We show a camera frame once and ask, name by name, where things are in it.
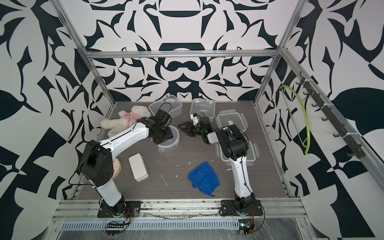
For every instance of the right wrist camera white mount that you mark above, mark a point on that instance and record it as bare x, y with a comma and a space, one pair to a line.
195, 118

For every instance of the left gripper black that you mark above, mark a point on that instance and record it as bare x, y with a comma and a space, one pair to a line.
169, 136

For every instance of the blue cleaning cloth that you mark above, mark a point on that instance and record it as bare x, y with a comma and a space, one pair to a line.
204, 178

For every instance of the green clothes hanger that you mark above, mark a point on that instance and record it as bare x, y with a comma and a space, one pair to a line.
298, 116

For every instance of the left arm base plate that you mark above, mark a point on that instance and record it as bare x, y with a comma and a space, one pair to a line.
125, 209

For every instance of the black wall hook rack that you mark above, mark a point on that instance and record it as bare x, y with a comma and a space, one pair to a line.
333, 116

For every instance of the clear rectangular lunch box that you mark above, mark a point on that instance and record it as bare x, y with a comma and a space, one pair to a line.
170, 105
203, 108

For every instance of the white rectangular box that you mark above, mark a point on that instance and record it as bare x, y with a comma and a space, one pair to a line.
138, 167

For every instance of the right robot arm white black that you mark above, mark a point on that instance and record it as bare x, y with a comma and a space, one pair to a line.
235, 145

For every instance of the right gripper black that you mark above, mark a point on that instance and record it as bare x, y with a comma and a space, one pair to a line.
189, 125

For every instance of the clear lunch box lid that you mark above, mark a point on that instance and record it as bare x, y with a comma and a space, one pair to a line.
252, 154
232, 117

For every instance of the white teddy bear pink shirt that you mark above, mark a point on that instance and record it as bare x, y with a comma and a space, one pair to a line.
125, 120

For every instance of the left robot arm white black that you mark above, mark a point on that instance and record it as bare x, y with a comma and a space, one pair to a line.
97, 159

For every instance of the round clear container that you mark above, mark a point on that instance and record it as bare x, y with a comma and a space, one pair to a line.
171, 144

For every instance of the pink round alarm clock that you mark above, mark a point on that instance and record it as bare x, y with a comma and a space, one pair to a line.
117, 167

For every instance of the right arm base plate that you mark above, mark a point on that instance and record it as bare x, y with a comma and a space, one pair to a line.
240, 208

